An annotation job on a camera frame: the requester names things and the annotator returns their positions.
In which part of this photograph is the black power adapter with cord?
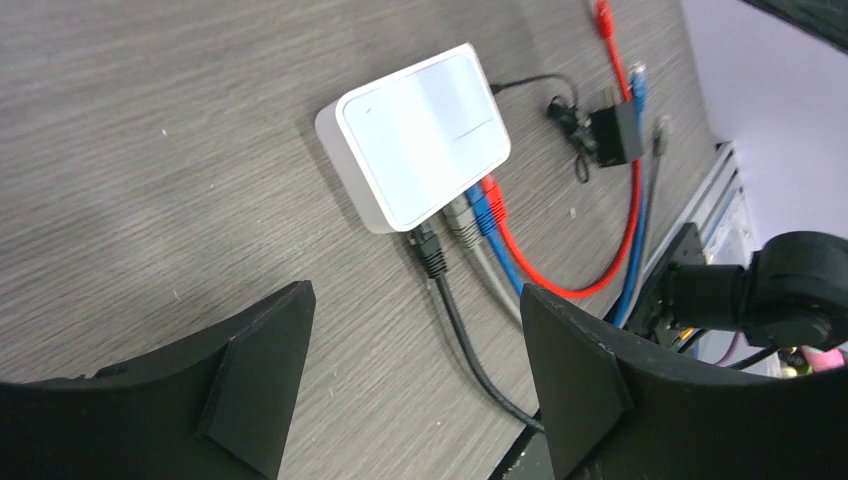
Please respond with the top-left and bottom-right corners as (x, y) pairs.
(490, 73), (643, 184)

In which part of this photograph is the black ethernet cable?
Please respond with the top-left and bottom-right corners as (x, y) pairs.
(407, 220), (546, 435)

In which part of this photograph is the blue ethernet cable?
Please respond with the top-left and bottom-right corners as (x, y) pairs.
(464, 62), (649, 329)

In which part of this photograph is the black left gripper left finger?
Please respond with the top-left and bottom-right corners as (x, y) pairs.
(1, 280), (316, 479)

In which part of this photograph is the white network switch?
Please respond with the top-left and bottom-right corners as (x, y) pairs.
(314, 43), (511, 234)

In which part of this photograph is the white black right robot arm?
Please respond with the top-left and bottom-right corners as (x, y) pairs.
(624, 222), (847, 351)

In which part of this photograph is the aluminium frame rail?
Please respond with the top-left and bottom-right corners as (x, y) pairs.
(631, 142), (755, 324)

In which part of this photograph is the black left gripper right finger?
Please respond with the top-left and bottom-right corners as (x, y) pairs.
(520, 285), (847, 479)

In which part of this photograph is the grey ethernet cable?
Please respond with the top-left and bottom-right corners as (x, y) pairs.
(442, 115), (674, 329)

